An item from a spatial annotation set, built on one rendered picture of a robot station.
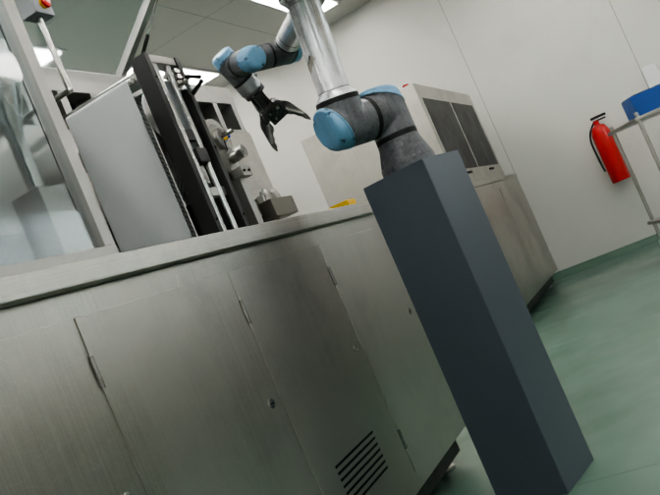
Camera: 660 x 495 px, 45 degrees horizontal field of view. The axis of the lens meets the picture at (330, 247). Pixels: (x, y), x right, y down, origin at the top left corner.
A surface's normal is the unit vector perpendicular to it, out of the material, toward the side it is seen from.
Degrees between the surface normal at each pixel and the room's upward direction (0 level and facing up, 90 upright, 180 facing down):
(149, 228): 90
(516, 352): 90
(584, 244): 90
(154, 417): 90
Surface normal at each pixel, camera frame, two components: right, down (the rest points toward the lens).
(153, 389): 0.83, -0.38
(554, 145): -0.39, 0.12
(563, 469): 0.72, -0.33
